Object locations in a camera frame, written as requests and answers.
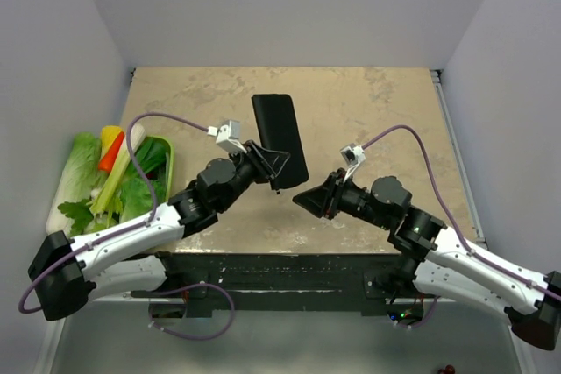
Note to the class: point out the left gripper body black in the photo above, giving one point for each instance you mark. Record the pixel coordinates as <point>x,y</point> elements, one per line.
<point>253,165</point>

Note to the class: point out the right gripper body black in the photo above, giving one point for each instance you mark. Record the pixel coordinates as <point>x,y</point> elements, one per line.
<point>344,197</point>

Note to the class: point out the black zip tool case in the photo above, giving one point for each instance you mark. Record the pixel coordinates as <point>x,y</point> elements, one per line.
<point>278,131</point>

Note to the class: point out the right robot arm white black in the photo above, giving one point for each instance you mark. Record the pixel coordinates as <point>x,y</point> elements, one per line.
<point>435,261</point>

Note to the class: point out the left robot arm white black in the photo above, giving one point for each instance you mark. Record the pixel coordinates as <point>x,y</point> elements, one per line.
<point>63,271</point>

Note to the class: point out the green vegetable basket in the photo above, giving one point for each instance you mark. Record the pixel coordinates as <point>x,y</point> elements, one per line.
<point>159,191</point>

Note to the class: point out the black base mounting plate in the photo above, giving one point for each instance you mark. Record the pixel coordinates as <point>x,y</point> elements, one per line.
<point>368,284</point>

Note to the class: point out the dark green bok choy toy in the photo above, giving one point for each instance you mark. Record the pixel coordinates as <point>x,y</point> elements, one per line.
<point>153,156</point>

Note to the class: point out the orange carrot toy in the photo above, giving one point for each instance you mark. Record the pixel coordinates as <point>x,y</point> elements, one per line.
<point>109,158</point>

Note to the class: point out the yellow pepper toy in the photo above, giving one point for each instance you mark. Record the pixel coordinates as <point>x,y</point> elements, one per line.
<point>108,135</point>

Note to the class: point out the white green leek toy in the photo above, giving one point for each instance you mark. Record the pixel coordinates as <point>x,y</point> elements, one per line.
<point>103,199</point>

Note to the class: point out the napa cabbage toy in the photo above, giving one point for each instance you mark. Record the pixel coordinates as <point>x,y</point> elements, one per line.
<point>78,178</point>

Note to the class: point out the parsley leaf toy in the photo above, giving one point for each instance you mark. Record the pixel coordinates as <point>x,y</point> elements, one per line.
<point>79,214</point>

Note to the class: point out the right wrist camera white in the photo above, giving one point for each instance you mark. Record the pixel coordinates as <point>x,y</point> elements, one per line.
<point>354,156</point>

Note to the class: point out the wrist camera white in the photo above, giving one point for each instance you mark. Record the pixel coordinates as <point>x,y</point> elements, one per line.
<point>227,136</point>
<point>354,156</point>

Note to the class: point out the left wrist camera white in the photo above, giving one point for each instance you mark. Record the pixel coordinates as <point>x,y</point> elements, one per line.
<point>227,136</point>

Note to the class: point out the aluminium frame rail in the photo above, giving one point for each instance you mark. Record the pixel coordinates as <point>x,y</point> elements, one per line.
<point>480,239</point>

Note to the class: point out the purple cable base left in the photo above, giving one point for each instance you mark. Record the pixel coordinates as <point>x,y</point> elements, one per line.
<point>183,292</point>

